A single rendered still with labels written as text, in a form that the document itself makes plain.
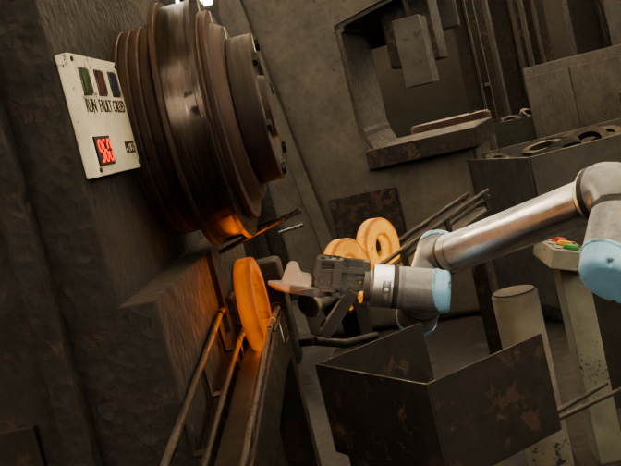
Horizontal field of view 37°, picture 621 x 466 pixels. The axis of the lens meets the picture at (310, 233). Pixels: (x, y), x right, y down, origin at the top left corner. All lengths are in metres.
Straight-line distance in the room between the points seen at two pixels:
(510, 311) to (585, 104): 3.54
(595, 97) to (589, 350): 3.37
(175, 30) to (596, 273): 0.82
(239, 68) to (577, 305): 1.23
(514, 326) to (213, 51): 1.17
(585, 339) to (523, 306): 0.20
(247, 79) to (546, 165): 2.29
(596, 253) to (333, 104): 3.00
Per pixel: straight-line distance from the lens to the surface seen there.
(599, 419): 2.62
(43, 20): 1.38
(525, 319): 2.45
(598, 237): 1.60
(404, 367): 1.47
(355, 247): 2.26
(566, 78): 6.00
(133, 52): 1.69
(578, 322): 2.54
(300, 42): 4.50
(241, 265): 1.78
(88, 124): 1.37
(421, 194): 4.41
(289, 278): 1.92
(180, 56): 1.61
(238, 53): 1.70
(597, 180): 1.69
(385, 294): 1.90
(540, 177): 3.79
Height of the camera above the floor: 1.06
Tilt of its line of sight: 6 degrees down
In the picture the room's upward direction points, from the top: 13 degrees counter-clockwise
